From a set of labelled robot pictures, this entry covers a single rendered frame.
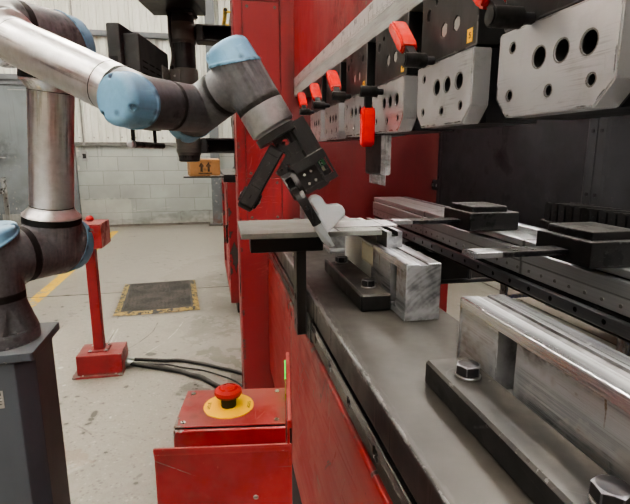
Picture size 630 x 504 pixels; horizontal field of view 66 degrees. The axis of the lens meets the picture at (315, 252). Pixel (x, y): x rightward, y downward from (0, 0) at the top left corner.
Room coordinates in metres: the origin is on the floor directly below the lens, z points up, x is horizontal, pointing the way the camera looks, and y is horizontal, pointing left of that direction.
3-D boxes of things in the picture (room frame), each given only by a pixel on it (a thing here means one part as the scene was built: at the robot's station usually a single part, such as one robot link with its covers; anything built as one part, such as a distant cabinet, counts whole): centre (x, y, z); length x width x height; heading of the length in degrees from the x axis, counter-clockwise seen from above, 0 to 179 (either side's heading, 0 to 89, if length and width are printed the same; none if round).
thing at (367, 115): (0.83, -0.09, 1.20); 0.04 x 0.02 x 0.10; 101
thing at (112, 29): (2.09, 0.70, 1.42); 0.45 x 0.12 x 0.36; 1
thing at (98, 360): (2.43, 1.15, 0.41); 0.25 x 0.20 x 0.83; 101
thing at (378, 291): (0.95, -0.08, 0.89); 0.30 x 0.05 x 0.03; 11
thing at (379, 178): (1.00, -0.13, 1.13); 0.10 x 0.02 x 0.10; 11
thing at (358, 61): (1.02, -0.12, 1.26); 0.15 x 0.09 x 0.17; 11
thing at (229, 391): (0.65, 0.13, 0.79); 0.04 x 0.04 x 0.04
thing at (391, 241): (0.99, -0.13, 0.98); 0.20 x 0.03 x 0.03; 11
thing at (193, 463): (0.60, 0.11, 0.75); 0.20 x 0.16 x 0.18; 4
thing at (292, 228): (0.97, 0.02, 1.00); 0.26 x 0.18 x 0.01; 101
